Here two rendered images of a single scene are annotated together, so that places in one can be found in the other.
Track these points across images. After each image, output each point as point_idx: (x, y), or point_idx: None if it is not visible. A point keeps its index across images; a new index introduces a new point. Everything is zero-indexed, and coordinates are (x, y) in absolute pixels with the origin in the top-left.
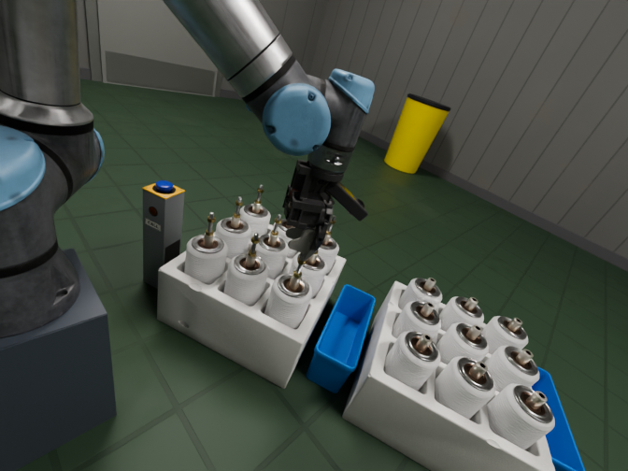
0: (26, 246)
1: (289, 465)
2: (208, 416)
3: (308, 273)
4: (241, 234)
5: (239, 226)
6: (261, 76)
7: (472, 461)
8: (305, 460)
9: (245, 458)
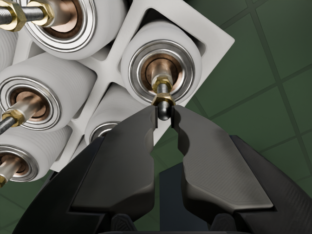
0: None
1: (278, 31)
2: (218, 99)
3: (107, 26)
4: (33, 153)
5: (10, 157)
6: None
7: None
8: (281, 12)
9: (258, 70)
